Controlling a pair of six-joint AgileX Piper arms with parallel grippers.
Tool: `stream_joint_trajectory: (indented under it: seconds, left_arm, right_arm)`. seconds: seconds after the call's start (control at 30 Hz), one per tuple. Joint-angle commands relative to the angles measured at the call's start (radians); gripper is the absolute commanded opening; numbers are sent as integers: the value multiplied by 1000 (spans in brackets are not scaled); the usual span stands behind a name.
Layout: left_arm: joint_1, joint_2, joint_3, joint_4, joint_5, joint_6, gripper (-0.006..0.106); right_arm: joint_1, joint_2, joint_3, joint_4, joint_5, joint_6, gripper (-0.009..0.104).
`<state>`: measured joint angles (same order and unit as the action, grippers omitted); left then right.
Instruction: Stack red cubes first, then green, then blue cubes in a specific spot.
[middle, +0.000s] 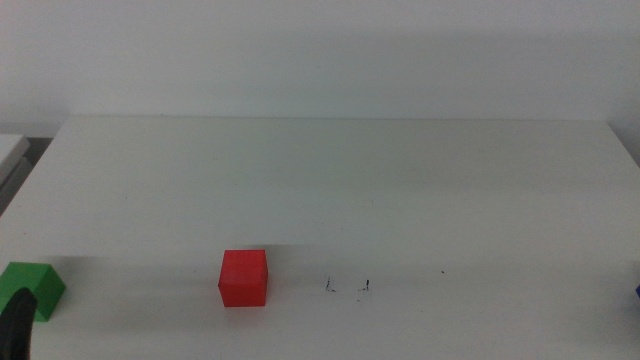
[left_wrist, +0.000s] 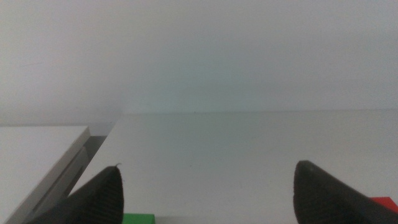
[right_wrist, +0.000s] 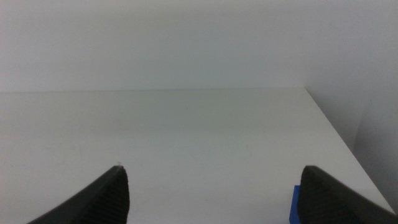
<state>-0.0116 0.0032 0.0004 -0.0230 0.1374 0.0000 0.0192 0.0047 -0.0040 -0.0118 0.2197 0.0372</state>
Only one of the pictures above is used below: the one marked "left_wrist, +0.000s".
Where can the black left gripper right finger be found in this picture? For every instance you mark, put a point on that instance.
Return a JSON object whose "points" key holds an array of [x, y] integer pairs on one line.
{"points": [[323, 199]]}

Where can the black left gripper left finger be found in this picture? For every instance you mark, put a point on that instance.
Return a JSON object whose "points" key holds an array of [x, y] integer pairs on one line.
{"points": [[102, 199]]}

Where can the green cube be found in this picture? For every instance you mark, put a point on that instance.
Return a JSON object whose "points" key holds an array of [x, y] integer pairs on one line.
{"points": [[138, 219]]}

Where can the red cube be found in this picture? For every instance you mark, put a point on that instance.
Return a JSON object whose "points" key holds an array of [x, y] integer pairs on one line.
{"points": [[387, 203]]}

